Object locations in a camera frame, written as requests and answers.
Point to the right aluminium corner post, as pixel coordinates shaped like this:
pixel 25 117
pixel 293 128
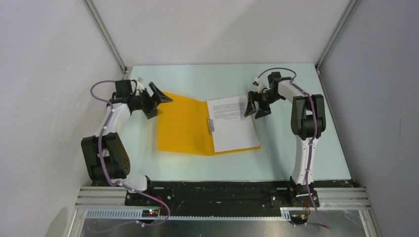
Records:
pixel 336 33

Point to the left aluminium corner post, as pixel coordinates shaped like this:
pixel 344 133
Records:
pixel 98 21

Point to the yellow plastic folder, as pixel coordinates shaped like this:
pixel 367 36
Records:
pixel 182 127

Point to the right controller board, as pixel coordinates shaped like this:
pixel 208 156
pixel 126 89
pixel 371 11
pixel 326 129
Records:
pixel 299 220

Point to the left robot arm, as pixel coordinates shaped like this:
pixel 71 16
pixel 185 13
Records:
pixel 104 153

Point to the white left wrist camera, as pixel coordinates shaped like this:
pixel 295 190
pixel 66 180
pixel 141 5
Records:
pixel 138 84

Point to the white text paper sheet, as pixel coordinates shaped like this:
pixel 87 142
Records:
pixel 231 130

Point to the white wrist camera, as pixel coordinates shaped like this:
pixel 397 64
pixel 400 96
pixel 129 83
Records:
pixel 138 84
pixel 261 88

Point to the aluminium frame rail front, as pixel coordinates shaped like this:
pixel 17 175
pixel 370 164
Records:
pixel 324 198

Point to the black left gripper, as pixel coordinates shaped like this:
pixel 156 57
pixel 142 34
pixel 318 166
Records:
pixel 157 97

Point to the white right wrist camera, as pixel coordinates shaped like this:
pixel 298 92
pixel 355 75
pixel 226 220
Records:
pixel 261 88

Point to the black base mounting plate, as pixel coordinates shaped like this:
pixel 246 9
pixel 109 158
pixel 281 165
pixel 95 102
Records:
pixel 246 209

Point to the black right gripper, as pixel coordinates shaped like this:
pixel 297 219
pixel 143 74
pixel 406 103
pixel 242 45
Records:
pixel 250 108

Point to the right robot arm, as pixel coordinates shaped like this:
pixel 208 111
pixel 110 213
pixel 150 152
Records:
pixel 308 122

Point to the left controller board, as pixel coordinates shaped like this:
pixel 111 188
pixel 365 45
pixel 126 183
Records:
pixel 150 213

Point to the white slotted cable duct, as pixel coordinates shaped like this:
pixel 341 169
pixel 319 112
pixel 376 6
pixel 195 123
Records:
pixel 135 214

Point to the metal folder clip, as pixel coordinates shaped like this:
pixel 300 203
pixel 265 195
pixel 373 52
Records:
pixel 210 125

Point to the aluminium corner post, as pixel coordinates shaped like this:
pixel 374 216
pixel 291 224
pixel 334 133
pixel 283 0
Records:
pixel 98 21
pixel 336 33

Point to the controller board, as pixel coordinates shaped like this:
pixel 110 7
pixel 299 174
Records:
pixel 150 213
pixel 299 220

